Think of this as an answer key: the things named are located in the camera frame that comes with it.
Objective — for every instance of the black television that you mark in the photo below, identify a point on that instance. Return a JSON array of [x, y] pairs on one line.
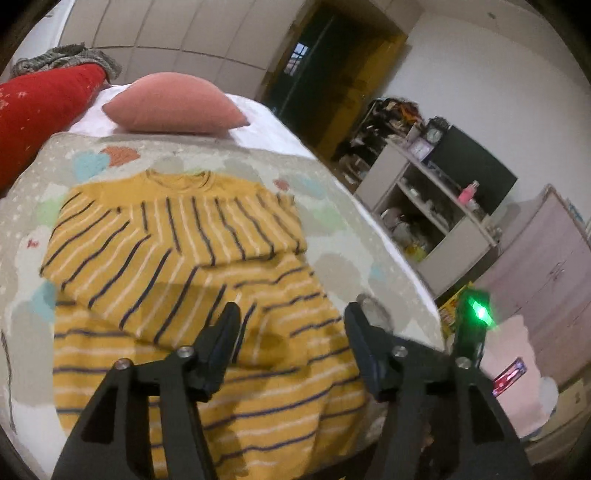
[[475, 161]]

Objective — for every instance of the beige wardrobe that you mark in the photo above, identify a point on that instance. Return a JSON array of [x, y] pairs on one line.
[[194, 32]]

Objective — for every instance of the yellow wooden door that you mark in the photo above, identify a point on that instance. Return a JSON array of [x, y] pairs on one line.
[[360, 101]]

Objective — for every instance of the yellow box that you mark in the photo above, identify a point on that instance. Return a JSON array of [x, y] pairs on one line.
[[449, 314]]

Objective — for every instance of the pink pillow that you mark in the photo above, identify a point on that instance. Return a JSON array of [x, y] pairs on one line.
[[173, 104]]

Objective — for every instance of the grey plaid cloth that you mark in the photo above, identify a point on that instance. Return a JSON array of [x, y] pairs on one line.
[[64, 56]]

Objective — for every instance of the pink cloth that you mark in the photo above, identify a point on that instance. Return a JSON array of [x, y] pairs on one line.
[[521, 341]]

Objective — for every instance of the yellow striped sweater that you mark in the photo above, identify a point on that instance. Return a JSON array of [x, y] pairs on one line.
[[184, 258]]

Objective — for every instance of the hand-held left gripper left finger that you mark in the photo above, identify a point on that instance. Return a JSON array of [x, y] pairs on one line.
[[222, 340]]

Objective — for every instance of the black table clock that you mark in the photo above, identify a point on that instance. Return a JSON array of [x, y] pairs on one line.
[[435, 131]]

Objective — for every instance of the grey open shelf unit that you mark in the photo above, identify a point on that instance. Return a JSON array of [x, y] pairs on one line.
[[455, 258]]

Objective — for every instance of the patchwork heart quilt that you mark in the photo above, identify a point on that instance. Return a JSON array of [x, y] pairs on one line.
[[341, 240]]

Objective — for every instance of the pink dresser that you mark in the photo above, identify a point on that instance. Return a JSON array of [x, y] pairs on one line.
[[549, 272]]

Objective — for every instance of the white bed sheet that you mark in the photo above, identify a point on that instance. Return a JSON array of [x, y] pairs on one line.
[[270, 134]]

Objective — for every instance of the cluttered shoe rack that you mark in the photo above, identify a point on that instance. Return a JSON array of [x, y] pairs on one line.
[[383, 124]]

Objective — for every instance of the pink bottle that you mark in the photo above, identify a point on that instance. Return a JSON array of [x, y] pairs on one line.
[[467, 193]]

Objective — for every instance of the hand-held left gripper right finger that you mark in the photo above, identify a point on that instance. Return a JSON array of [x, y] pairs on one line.
[[364, 342]]

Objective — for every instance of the red floral bolster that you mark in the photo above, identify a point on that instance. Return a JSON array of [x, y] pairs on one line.
[[39, 110]]

